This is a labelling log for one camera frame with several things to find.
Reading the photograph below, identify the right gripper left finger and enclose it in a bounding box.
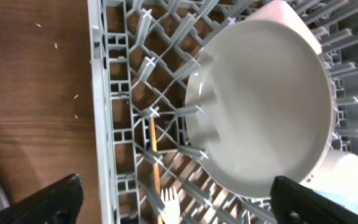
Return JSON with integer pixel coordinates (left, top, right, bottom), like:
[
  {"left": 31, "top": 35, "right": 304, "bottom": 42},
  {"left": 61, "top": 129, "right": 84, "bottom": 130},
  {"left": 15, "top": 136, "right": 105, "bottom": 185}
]
[{"left": 0, "top": 174, "right": 84, "bottom": 224}]

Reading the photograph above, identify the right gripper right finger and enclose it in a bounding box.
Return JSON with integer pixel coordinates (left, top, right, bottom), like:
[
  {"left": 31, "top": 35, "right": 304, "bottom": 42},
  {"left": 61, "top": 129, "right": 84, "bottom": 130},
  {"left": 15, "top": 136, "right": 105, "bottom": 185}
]
[{"left": 270, "top": 175, "right": 358, "bottom": 224}]

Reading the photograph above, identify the cream cup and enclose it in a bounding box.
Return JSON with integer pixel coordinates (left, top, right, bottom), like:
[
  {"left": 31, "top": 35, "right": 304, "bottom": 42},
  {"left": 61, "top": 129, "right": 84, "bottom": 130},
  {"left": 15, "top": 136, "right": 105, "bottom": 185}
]
[{"left": 301, "top": 149, "right": 358, "bottom": 196}]

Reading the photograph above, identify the grey plate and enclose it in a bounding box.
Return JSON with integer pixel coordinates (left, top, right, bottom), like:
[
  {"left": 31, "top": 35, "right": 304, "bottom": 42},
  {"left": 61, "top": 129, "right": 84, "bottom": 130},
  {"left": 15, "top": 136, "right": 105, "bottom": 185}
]
[{"left": 185, "top": 20, "right": 334, "bottom": 198}]

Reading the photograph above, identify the white plastic fork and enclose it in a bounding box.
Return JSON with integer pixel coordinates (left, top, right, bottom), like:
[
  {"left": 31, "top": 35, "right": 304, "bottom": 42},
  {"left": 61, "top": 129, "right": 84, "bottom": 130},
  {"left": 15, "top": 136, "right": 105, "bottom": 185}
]
[{"left": 160, "top": 187, "right": 181, "bottom": 224}]

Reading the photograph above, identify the wooden chopstick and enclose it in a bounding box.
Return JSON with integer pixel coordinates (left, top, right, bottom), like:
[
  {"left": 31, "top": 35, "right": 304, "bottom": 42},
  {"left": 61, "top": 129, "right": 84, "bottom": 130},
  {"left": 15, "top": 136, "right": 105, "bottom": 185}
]
[{"left": 149, "top": 116, "right": 164, "bottom": 224}]

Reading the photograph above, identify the grey dishwasher rack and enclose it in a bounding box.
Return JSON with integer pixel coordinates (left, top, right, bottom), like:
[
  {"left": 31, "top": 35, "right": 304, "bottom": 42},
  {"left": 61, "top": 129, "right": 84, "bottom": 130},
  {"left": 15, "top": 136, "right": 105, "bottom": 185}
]
[{"left": 88, "top": 0, "right": 358, "bottom": 223}]

